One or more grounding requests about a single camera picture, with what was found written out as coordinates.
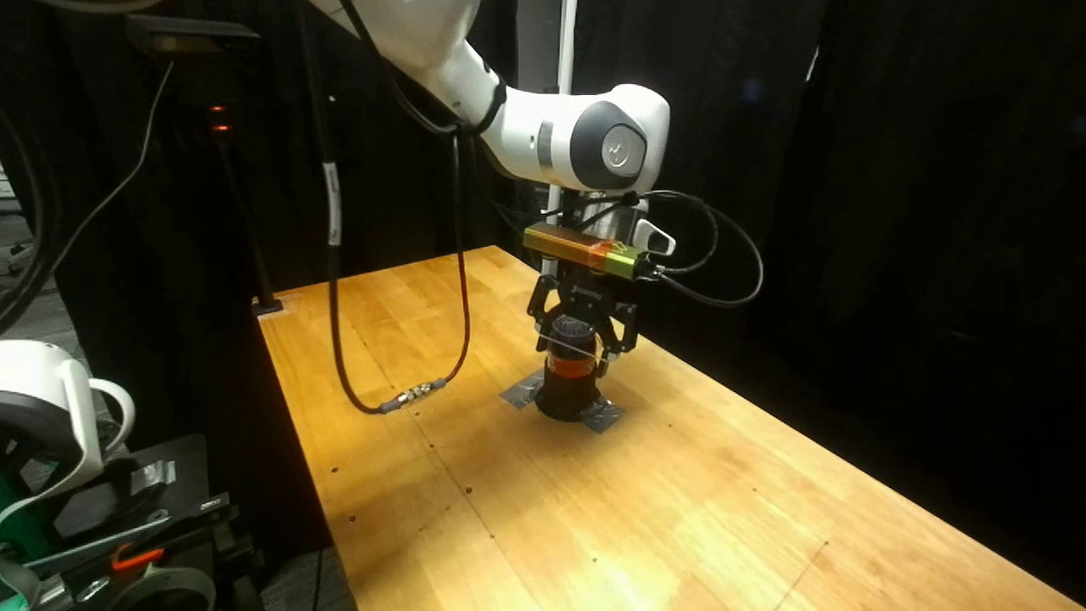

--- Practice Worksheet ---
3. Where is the black camera cable loop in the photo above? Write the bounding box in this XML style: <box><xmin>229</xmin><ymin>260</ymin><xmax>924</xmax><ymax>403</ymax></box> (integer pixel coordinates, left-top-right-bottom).
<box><xmin>538</xmin><ymin>186</ymin><xmax>766</xmax><ymax>311</ymax></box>

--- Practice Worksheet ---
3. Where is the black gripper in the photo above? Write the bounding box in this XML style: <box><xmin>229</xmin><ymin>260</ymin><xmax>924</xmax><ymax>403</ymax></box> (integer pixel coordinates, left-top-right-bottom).
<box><xmin>525</xmin><ymin>272</ymin><xmax>639</xmax><ymax>352</ymax></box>

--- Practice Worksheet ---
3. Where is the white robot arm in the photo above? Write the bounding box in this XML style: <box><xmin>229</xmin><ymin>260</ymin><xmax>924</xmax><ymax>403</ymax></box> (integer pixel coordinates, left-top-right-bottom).
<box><xmin>310</xmin><ymin>0</ymin><xmax>669</xmax><ymax>192</ymax></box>

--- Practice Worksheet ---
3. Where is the gold wrist camera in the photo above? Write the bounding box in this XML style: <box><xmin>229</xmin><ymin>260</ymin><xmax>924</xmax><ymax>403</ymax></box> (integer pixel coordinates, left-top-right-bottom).
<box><xmin>521</xmin><ymin>223</ymin><xmax>647</xmax><ymax>283</ymax></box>

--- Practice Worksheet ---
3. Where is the white device on left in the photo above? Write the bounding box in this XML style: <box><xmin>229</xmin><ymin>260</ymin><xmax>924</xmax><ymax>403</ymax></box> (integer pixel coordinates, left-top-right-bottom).
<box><xmin>0</xmin><ymin>341</ymin><xmax>134</xmax><ymax>500</ymax></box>

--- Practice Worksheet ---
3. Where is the black hanging cable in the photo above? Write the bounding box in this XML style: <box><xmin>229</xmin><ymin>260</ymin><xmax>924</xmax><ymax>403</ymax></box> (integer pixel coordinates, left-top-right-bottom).
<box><xmin>296</xmin><ymin>0</ymin><xmax>476</xmax><ymax>419</ymax></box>

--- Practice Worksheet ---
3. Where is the black equipment with orange clip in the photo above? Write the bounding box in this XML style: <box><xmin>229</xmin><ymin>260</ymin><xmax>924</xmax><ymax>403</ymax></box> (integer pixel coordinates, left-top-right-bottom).
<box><xmin>0</xmin><ymin>435</ymin><xmax>263</xmax><ymax>611</ymax></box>

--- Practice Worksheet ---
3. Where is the black tripod pole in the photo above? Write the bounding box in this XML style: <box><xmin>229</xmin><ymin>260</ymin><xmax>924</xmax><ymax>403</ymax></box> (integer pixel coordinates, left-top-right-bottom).
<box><xmin>207</xmin><ymin>101</ymin><xmax>281</xmax><ymax>316</ymax></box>

